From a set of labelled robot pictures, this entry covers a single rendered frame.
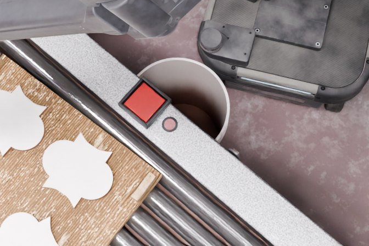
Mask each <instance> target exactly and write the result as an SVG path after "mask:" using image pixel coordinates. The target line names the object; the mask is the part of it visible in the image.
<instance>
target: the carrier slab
mask: <svg viewBox="0 0 369 246"><path fill-rule="evenodd" d="M0 58H1V59H2V60H4V61H5V64H4V65H3V66H2V67H1V68H0V90H4V91H8V92H10V93H12V92H13V91H14V90H15V89H16V88H17V87H18V86H19V85H21V88H22V90H23V92H24V94H25V96H26V97H27V98H28V99H29V100H31V101H32V102H33V103H35V104H38V105H41V106H44V107H48V109H47V110H46V111H45V112H44V113H43V115H42V116H41V117H40V118H41V119H42V121H43V123H44V126H45V135H44V139H43V141H42V142H41V143H40V144H39V145H38V146H37V147H36V148H34V149H32V150H29V151H19V150H16V149H14V148H12V149H11V150H10V151H9V152H8V153H7V155H6V156H5V157H3V156H2V153H1V151H0V227H1V225H2V223H3V222H4V220H5V219H6V218H7V217H9V216H10V215H12V214H15V213H28V214H31V215H32V216H34V217H35V218H36V219H38V221H39V222H40V221H42V220H44V219H46V218H48V217H50V216H51V217H52V232H53V235H54V237H55V239H56V241H57V243H58V244H59V245H60V246H108V245H109V244H110V242H111V241H112V240H113V239H114V237H115V236H116V235H117V234H118V233H119V231H120V230H121V229H122V227H123V226H124V225H125V223H126V222H127V221H128V220H129V218H130V217H131V216H132V215H133V213H134V212H135V211H136V210H137V208H138V207H139V206H140V204H141V203H142V202H143V201H144V200H145V198H146V197H147V195H148V194H149V193H150V192H151V190H152V189H153V188H154V187H155V185H156V184H157V183H158V182H159V180H160V179H161V178H162V174H161V173H159V172H158V171H157V170H156V169H154V168H153V167H151V166H150V165H149V164H147V163H146V162H145V161H144V160H142V159H141V158H140V157H138V156H137V155H136V154H135V153H133V152H132V151H130V150H129V149H128V148H126V147H125V146H124V145H123V144H121V143H120V142H119V141H117V140H116V139H115V138H114V137H112V136H111V135H110V134H108V133H107V132H105V131H104V130H103V129H102V128H100V127H99V126H98V125H96V124H95V123H94V122H93V121H91V120H90V119H89V118H87V117H86V116H84V115H83V114H82V113H81V112H79V111H78V110H77V109H75V108H74V107H73V106H71V105H70V104H69V103H68V102H66V101H65V100H64V99H62V98H61V97H59V96H58V95H57V94H56V93H54V92H53V91H52V90H50V89H49V88H48V87H46V86H45V85H44V84H43V83H41V82H40V81H39V80H37V79H36V78H34V77H33V76H32V75H31V74H29V73H28V72H27V71H25V70H24V69H23V68H21V67H20V66H19V65H18V64H16V63H15V62H13V61H12V60H11V59H9V58H8V57H7V56H6V55H4V54H2V56H1V57H0ZM80 133H82V134H83V136H84V138H85V140H86V141H87V142H88V143H89V144H90V145H92V146H94V147H95V148H97V149H98V150H101V151H105V152H113V154H112V156H111V157H110V159H109V160H108V161H107V163H106V164H107V165H108V166H109V167H110V169H111V170H112V172H113V176H114V182H113V186H112V188H111V190H110V192H109V193H108V194H107V195H106V196H105V197H103V198H101V199H98V200H86V199H83V198H82V199H81V201H80V202H79V203H78V205H77V207H76V208H75V209H74V207H73V205H72V203H71V201H70V200H69V198H68V197H67V196H65V195H64V194H62V193H61V192H59V191H58V190H55V189H51V188H43V187H42V186H43V185H44V184H45V182H46V181H47V180H48V178H49V175H48V174H47V173H46V172H45V170H44V168H43V163H42V159H43V155H44V153H45V151H46V149H47V148H48V147H49V146H50V145H51V144H52V143H54V142H56V141H60V140H68V141H72V142H74V141H75V139H77V137H78V135H79V134H80ZM149 172H151V173H152V174H153V175H154V176H155V177H156V181H155V182H154V184H153V185H152V186H151V188H150V189H149V190H148V191H147V193H146V194H145V195H144V197H143V198H142V199H141V201H140V202H139V203H138V202H136V201H135V200H134V199H132V198H131V195H132V193H133V192H134V191H135V190H136V189H137V188H138V187H139V185H140V184H141V182H142V181H143V180H144V178H145V177H146V176H147V175H148V173H149Z"/></svg>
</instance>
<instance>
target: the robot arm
mask: <svg viewBox="0 0 369 246"><path fill-rule="evenodd" d="M200 1H201V0H0V41H6V40H19V39H26V38H38V37H51V36H63V35H75V34H82V33H106V34H110V35H124V34H126V33H127V34H128V35H130V36H131V37H133V38H134V39H136V40H138V39H146V38H161V37H166V36H168V35H170V34H172V33H173V32H174V30H175V29H176V28H177V26H178V23H179V21H180V20H181V19H182V18H183V17H184V16H185V15H186V14H187V13H188V12H189V11H190V10H191V9H193V8H194V7H195V6H196V5H197V4H198V3H199V2H200Z"/></svg>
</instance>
